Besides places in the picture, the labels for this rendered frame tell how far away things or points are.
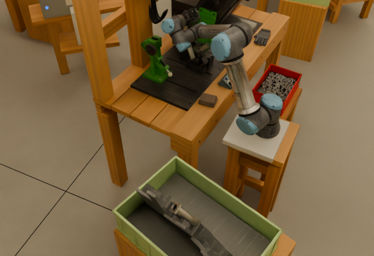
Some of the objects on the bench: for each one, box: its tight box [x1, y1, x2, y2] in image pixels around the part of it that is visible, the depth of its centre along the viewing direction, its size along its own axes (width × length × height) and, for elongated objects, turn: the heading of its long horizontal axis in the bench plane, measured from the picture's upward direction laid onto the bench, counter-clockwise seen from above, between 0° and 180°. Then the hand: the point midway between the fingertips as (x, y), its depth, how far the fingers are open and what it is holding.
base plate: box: [130, 13, 263, 111], centre depth 264 cm, size 42×110×2 cm, turn 148°
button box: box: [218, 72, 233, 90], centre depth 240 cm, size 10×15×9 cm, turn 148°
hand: (195, 15), depth 233 cm, fingers closed on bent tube, 3 cm apart
